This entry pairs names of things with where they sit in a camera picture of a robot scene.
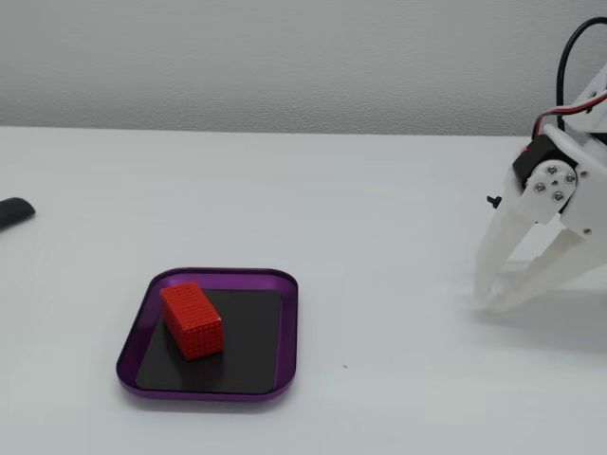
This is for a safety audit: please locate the red white black servo wire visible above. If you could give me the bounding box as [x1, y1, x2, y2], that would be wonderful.
[530, 91, 607, 139]

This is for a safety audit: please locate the red textured cube block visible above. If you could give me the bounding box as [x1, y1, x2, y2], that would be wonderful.
[159, 281, 224, 362]

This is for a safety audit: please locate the purple metal tray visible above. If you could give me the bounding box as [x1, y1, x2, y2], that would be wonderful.
[116, 267, 300, 403]

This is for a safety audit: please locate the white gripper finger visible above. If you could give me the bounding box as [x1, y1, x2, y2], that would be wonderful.
[486, 222, 607, 315]
[472, 160, 580, 310]

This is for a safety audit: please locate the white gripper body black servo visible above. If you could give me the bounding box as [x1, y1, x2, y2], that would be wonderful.
[511, 123, 607, 247]

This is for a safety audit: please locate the black rounded object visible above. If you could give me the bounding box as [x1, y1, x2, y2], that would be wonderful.
[0, 197, 37, 233]

